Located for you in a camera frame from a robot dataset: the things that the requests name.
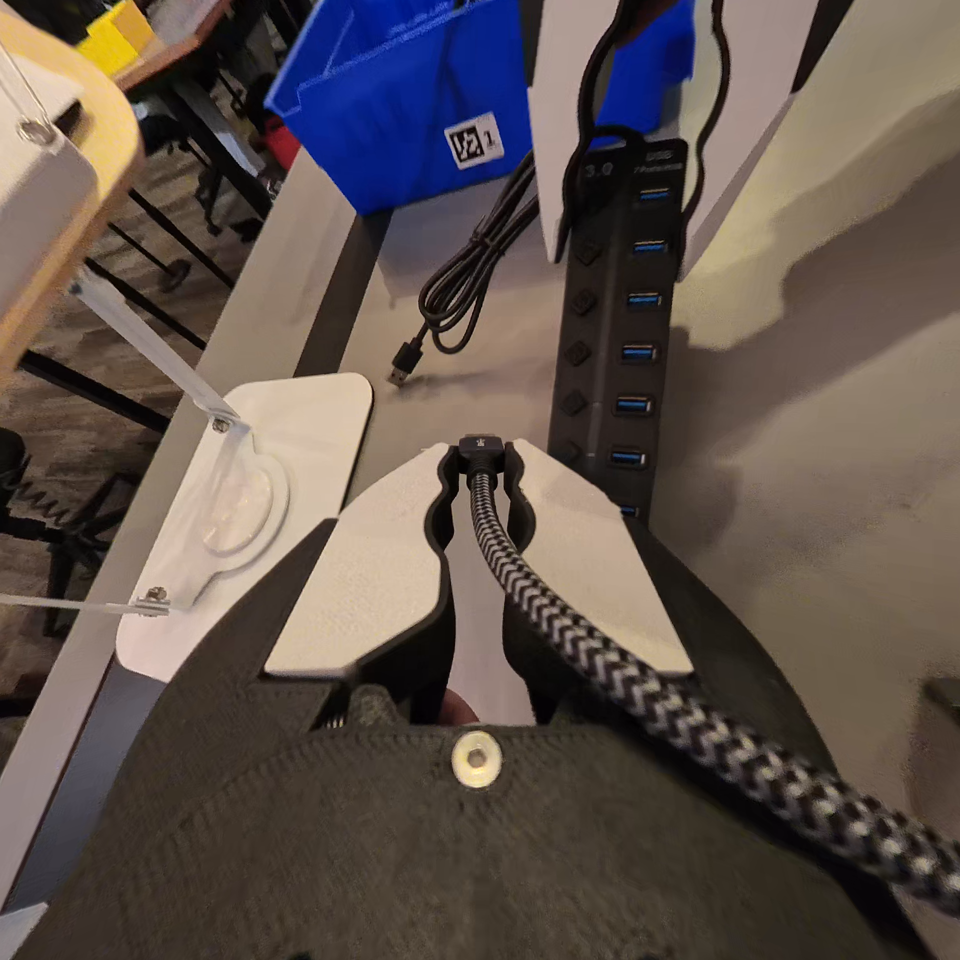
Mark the printed instruction sheet pad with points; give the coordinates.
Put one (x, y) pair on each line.
(37, 195)

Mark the white book stand wooden board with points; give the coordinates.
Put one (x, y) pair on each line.
(300, 450)

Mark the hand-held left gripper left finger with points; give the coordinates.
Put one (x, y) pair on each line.
(360, 585)

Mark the black stanchion post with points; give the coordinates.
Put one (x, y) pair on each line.
(172, 277)

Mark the blue plastic bin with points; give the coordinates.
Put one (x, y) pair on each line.
(390, 112)

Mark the black seven-port usb hub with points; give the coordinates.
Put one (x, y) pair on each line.
(615, 337)

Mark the red fabric bin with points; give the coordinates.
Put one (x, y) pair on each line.
(281, 146)

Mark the yellow parts bin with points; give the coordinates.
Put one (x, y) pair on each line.
(112, 37)

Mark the black office chair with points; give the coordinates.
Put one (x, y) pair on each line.
(67, 540)

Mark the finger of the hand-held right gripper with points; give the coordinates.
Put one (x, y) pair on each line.
(750, 75)
(562, 90)

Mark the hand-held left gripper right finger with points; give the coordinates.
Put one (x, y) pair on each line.
(600, 570)

